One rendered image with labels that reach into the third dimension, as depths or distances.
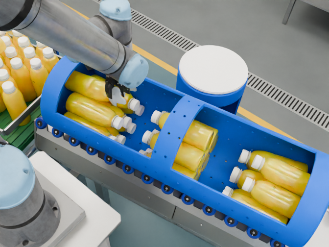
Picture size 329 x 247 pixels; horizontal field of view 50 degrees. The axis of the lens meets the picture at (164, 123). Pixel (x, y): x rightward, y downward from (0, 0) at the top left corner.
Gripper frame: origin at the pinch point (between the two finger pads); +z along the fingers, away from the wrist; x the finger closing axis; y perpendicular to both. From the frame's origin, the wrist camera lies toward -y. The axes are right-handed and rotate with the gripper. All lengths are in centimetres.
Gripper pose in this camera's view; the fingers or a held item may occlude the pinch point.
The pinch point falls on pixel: (117, 97)
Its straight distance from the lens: 114.6
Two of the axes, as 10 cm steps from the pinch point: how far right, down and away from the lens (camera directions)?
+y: 8.8, 3.9, -2.7
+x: 4.8, -6.8, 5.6
